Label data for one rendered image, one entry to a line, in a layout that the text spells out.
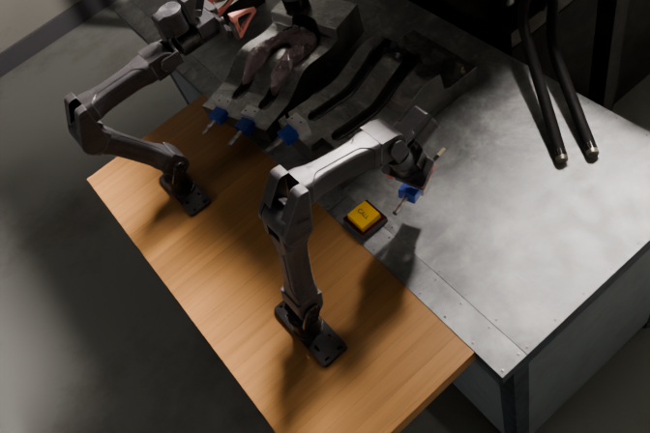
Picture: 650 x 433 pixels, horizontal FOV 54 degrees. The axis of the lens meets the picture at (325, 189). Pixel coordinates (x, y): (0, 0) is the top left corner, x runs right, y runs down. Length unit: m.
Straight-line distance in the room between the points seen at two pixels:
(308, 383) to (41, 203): 2.22
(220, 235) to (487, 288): 0.71
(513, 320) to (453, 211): 0.31
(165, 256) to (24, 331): 1.36
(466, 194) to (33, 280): 2.11
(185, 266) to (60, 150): 1.98
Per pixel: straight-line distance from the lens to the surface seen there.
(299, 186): 1.13
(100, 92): 1.59
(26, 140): 3.81
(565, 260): 1.52
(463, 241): 1.55
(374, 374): 1.44
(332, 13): 2.04
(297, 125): 1.72
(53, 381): 2.83
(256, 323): 1.56
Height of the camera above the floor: 2.12
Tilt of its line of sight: 51 degrees down
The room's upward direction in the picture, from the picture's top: 23 degrees counter-clockwise
